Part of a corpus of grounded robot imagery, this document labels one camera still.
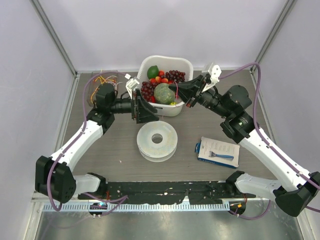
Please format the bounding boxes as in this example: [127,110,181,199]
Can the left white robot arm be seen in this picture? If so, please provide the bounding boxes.
[35,83,159,204]

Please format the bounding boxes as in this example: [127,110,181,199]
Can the red apple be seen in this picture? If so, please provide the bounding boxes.
[174,88,182,99]

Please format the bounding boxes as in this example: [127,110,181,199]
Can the white perforated cable spool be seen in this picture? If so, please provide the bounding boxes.
[136,121,178,163]

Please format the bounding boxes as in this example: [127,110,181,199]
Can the white plastic fruit basket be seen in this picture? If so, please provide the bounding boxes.
[137,55,194,117]

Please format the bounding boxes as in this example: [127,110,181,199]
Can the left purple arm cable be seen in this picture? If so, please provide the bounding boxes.
[46,71,133,212]

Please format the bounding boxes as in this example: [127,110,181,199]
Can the aluminium frame post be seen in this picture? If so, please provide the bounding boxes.
[255,0,298,64]
[29,0,79,75]

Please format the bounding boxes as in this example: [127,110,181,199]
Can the left aluminium frame post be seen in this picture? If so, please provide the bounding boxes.
[29,0,79,75]

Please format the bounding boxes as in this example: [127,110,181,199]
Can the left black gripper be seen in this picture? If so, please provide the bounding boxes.
[109,89,159,124]

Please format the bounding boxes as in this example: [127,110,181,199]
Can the dark red grape bunch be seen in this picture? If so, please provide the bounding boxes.
[165,70,186,84]

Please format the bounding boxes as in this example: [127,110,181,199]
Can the green netted melon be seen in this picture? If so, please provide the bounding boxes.
[153,83,176,105]

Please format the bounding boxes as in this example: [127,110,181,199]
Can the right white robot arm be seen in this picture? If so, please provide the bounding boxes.
[169,75,320,217]

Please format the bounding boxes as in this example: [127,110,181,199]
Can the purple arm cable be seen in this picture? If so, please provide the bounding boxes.
[46,71,133,212]
[218,61,320,221]

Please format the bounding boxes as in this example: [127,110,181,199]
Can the white cable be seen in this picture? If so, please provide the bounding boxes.
[99,74,121,91]

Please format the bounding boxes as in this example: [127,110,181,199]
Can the clear plastic cable box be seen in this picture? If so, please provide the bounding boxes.
[86,71,119,107]

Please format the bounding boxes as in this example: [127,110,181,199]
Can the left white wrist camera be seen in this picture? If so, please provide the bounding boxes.
[124,73,140,99]

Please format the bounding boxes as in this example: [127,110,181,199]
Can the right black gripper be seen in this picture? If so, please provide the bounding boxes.
[169,74,232,119]

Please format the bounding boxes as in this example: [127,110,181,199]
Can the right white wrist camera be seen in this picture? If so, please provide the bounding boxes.
[201,62,222,93]

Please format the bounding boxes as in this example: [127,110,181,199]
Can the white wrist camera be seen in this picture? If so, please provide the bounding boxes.
[124,73,140,99]
[201,62,222,93]

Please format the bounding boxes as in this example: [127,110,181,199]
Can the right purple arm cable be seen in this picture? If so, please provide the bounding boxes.
[218,61,320,221]

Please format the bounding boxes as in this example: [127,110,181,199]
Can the blue razor package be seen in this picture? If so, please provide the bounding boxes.
[195,137,240,169]

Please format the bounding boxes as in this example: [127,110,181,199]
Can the right aluminium frame post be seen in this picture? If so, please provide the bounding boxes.
[255,0,298,64]

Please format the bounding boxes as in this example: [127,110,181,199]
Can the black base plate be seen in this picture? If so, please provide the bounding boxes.
[77,180,257,205]

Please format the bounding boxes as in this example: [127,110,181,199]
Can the yellow cable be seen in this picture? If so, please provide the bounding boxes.
[90,70,111,101]

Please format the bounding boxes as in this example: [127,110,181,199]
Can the white slotted cable duct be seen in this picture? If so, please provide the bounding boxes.
[42,202,230,213]

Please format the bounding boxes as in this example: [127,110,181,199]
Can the green lime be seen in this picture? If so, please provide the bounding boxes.
[147,65,159,80]

